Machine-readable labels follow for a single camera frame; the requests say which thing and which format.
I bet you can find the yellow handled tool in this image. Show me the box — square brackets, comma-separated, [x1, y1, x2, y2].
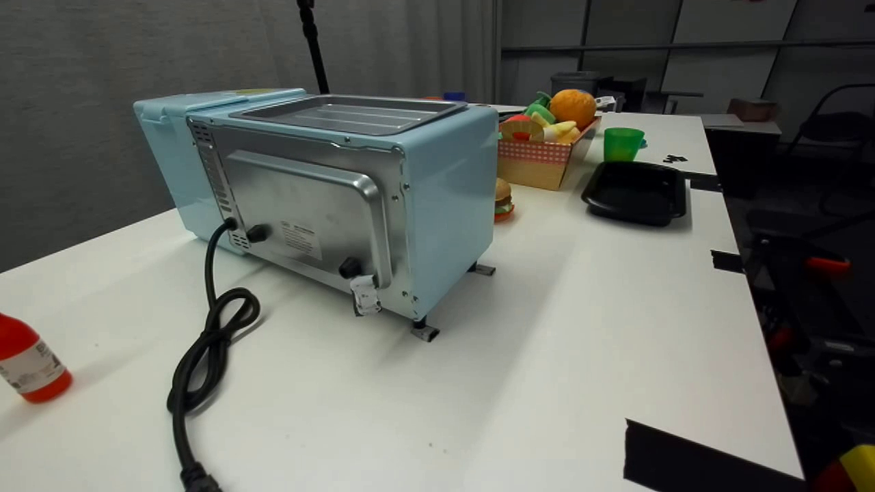
[813, 444, 875, 492]

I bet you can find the red handled clamp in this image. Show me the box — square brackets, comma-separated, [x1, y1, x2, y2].
[803, 254, 857, 280]

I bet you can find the green plush toy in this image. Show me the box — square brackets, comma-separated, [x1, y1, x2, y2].
[524, 90, 559, 125]

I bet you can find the light blue toaster oven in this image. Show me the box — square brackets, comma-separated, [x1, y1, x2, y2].
[131, 86, 503, 345]

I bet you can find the green plastic cup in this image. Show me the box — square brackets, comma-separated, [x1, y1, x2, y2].
[602, 125, 647, 163]

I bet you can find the yellow plush toy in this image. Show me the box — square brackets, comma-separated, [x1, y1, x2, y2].
[541, 117, 583, 147]

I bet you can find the black office chair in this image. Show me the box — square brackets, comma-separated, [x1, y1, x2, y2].
[788, 80, 875, 158]

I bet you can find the black toaster power cable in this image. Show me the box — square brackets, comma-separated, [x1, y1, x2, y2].
[163, 217, 269, 492]

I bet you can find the small dark brown box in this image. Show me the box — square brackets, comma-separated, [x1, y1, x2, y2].
[728, 95, 779, 125]

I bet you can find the brown box red checkered lining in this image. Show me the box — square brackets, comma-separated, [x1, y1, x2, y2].
[494, 117, 604, 192]

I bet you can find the orange bottle white label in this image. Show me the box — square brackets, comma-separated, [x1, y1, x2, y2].
[0, 311, 76, 407]

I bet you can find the red tomato plush toy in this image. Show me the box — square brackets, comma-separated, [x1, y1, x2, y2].
[500, 113, 545, 144]

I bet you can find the toy burger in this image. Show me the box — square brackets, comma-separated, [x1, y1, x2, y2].
[493, 176, 518, 225]

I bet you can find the black plastic tray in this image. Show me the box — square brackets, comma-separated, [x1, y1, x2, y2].
[580, 158, 693, 226]

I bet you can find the black vertical pole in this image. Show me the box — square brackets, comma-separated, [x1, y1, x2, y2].
[296, 0, 334, 95]

